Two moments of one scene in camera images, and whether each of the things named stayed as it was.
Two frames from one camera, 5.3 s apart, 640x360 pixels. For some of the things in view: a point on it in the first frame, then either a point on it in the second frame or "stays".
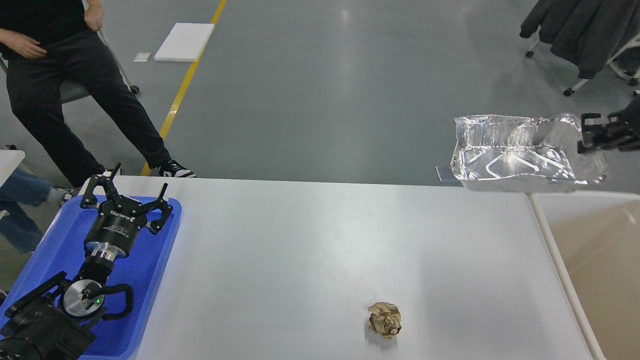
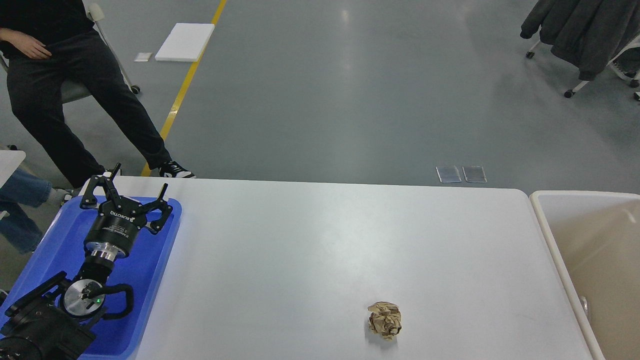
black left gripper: x=115 y=225 stays
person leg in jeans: x=23 y=188 stays
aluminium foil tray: x=501 y=154 -> x=584 y=305
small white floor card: x=142 y=57 stays
